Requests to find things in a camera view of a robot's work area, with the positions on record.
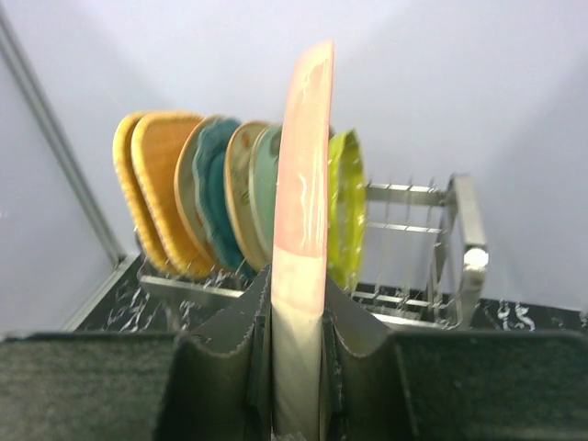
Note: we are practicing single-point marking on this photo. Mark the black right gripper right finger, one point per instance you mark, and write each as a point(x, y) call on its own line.
point(419, 384)

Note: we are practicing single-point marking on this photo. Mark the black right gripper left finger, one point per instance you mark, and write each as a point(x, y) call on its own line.
point(210, 384)

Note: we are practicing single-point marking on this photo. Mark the pink rimmed plate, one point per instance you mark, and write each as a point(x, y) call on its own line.
point(299, 245)

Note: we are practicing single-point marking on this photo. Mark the teal scalloped plate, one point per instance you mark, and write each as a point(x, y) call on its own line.
point(205, 151)

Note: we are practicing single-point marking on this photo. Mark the yellow green dotted plate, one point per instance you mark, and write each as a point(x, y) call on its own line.
point(347, 209)

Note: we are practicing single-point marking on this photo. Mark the pale green bottom plate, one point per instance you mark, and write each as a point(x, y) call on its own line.
point(263, 168)

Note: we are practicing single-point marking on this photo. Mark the cream yellow bird plate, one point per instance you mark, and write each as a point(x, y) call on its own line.
point(236, 183)

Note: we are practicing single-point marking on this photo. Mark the woven bamboo tray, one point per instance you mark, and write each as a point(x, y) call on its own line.
point(147, 233)
point(157, 142)

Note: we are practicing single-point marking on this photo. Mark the cream bird painted plate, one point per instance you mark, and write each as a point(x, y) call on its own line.
point(185, 196)

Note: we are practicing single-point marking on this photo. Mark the stainless steel dish rack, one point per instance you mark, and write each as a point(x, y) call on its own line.
point(425, 260)

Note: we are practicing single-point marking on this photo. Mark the aluminium frame rail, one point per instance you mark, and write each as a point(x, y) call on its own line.
point(59, 257)

